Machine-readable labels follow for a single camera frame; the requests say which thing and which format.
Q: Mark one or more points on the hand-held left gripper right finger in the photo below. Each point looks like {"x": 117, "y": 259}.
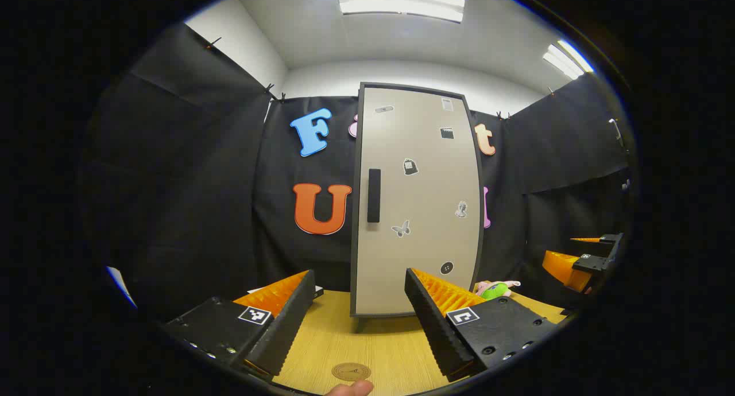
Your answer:
{"x": 430, "y": 321}

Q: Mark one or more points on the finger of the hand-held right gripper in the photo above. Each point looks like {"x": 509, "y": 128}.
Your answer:
{"x": 568, "y": 268}
{"x": 608, "y": 240}

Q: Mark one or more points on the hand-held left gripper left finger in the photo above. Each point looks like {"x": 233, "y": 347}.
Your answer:
{"x": 287, "y": 327}

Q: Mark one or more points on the round brown coaster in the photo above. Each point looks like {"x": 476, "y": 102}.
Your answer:
{"x": 350, "y": 371}

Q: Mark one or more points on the grey cabinet door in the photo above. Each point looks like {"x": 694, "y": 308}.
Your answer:
{"x": 425, "y": 241}

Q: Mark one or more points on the dark grey cabinet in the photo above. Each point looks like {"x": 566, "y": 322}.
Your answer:
{"x": 354, "y": 252}

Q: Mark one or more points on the pink and green plush toy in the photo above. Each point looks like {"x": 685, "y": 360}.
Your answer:
{"x": 495, "y": 291}

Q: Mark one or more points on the metal stand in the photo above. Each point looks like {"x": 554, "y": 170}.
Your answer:
{"x": 616, "y": 133}

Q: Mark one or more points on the black backdrop cloth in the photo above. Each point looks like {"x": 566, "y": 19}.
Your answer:
{"x": 201, "y": 183}

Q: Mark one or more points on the white sheet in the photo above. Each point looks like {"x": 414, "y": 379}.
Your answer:
{"x": 122, "y": 287}

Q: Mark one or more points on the small ceiling light panel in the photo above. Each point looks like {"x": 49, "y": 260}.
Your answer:
{"x": 565, "y": 60}

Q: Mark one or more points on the large ceiling light panel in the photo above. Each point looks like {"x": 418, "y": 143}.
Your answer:
{"x": 402, "y": 3}

